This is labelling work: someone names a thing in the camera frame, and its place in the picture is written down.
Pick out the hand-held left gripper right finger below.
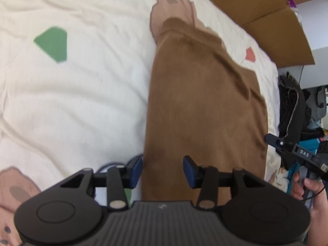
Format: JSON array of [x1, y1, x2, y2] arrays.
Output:
[[183, 156, 260, 209]]

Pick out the teal printed cloth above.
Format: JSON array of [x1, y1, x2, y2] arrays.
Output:
[[287, 136, 328, 192]]

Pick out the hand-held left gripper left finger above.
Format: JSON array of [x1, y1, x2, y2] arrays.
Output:
[[59, 156, 143, 209]]

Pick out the black knitted garment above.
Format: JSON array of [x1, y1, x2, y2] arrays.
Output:
[[278, 71, 312, 139]]

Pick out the brown printed t-shirt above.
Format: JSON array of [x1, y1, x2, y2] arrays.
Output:
[[141, 17, 269, 206]]

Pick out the person's right forearm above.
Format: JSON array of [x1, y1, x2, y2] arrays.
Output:
[[307, 210, 328, 246]]

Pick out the cream printed bed sheet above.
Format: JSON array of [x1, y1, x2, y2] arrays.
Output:
[[0, 0, 291, 246]]

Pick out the person's right hand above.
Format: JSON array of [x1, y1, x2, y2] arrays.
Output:
[[292, 172, 328, 215]]

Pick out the cardboard boxes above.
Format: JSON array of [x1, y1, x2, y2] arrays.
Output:
[[182, 0, 315, 69]]

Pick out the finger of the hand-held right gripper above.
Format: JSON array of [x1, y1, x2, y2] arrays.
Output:
[[265, 133, 294, 151]]

